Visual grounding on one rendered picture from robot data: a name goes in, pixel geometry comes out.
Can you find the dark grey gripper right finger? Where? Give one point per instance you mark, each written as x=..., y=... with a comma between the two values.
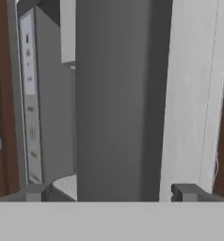
x=188, y=192

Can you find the white cupboard block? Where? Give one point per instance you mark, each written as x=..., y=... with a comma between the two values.
x=67, y=31

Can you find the white fridge side panel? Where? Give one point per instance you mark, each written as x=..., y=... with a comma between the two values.
x=192, y=94

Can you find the dark grey fridge door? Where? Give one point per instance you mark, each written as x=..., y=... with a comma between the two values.
x=117, y=100

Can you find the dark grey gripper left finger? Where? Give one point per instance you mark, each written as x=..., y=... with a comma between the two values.
x=34, y=192

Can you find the grey appliance with control strip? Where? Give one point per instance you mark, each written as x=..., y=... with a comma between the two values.
x=51, y=119

